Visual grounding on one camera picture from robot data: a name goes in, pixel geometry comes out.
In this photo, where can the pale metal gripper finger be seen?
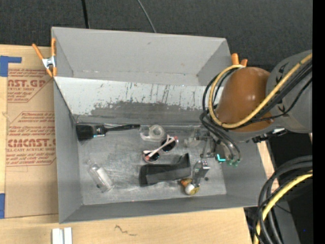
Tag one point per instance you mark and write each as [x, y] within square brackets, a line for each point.
[199, 173]
[206, 150]

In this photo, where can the white and orange small toy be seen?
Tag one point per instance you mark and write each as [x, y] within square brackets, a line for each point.
[189, 189]

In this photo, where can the black folded cardboard box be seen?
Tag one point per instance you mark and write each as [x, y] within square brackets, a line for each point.
[165, 173]

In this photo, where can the pink and white sunglasses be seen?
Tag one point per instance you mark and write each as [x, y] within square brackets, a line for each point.
[166, 146]

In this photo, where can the clear tape dispenser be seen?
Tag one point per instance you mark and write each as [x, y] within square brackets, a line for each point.
[155, 132]

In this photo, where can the grey metal bin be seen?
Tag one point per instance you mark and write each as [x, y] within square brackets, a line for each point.
[122, 161]

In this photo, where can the black paintbrush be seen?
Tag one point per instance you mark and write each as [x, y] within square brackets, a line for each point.
[89, 131]

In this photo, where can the brown cardboard board red print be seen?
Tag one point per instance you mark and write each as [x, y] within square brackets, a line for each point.
[28, 126]

